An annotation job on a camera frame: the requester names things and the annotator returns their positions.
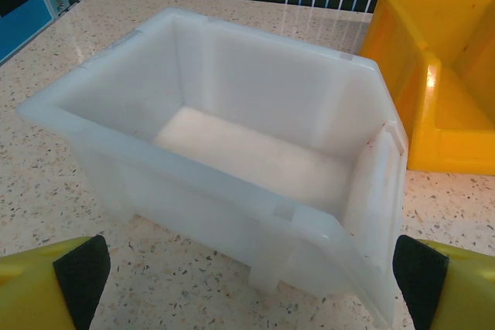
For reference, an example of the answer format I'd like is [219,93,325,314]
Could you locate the white plastic bin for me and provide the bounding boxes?
[15,7,410,330]

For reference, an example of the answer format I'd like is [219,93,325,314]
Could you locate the blue table edge strip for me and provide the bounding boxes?
[0,0,53,64]

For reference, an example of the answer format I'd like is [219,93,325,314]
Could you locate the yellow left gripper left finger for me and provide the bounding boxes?
[0,233,112,330]

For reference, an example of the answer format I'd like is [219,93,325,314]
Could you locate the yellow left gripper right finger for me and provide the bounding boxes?
[392,233,495,330]

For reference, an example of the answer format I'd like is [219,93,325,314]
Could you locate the yellow plastic bin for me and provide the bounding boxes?
[359,0,495,175]

